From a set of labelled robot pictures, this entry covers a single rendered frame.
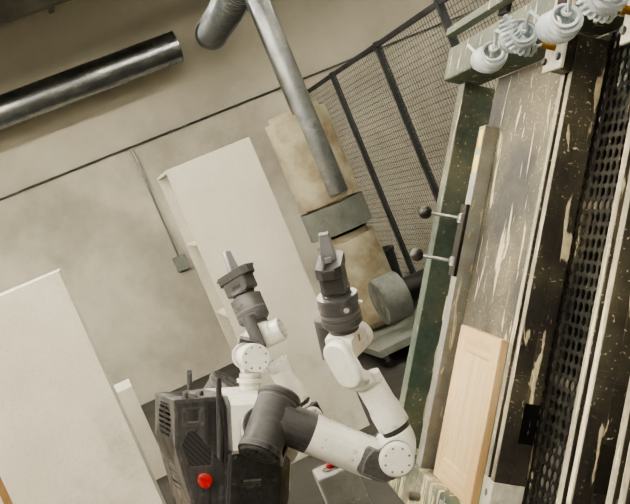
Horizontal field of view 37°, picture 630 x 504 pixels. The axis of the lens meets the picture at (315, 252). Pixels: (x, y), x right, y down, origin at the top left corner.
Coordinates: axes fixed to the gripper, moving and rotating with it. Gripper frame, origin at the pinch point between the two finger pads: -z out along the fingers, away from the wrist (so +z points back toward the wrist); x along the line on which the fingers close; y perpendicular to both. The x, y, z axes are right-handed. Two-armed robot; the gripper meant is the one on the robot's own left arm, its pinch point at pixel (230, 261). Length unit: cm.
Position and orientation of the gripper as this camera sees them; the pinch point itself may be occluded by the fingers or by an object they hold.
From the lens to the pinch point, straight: 265.2
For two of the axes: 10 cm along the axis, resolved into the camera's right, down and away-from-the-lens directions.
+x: 7.0, -4.3, -5.7
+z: 4.0, 9.0, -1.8
